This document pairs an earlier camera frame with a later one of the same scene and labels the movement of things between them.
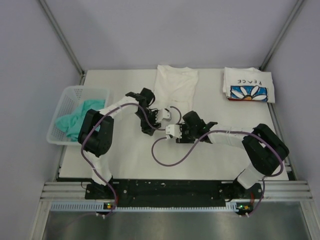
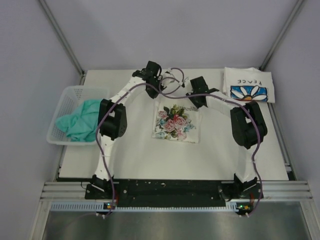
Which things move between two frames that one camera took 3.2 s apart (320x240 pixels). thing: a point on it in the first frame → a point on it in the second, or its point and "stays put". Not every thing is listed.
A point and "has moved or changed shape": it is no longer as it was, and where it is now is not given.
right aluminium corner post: (280, 35) stays put
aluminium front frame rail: (271, 190) stays put
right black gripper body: (188, 134) → (195, 101)
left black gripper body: (145, 125) → (151, 91)
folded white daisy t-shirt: (248, 84) stays put
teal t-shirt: (70, 124) stays put
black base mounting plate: (171, 193) stays put
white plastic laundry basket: (71, 98) stays put
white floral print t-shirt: (175, 87) has moved or changed shape
